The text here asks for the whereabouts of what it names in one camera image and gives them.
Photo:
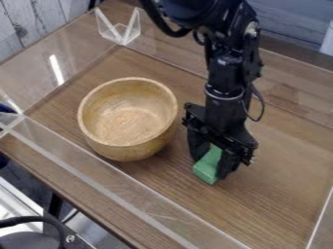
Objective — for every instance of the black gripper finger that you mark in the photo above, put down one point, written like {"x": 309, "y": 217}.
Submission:
{"x": 198, "y": 144}
{"x": 228, "y": 163}

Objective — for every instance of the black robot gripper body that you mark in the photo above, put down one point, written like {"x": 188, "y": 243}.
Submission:
{"x": 220, "y": 120}

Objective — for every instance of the clear acrylic tray wall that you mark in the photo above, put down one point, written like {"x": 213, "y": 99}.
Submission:
{"x": 272, "y": 205}

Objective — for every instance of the blue object at left edge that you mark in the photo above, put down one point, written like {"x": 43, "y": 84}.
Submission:
{"x": 6, "y": 109}

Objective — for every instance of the clear acrylic corner bracket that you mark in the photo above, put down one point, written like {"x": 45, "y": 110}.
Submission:
{"x": 120, "y": 33}

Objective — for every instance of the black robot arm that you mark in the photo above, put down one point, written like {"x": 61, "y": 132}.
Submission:
{"x": 224, "y": 26}

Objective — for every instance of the black metal table leg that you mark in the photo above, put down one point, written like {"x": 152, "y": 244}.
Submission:
{"x": 55, "y": 206}

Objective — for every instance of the green rectangular block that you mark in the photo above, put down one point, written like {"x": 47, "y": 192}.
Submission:
{"x": 208, "y": 168}

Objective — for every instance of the brown wooden bowl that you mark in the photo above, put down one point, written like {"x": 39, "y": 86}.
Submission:
{"x": 126, "y": 118}

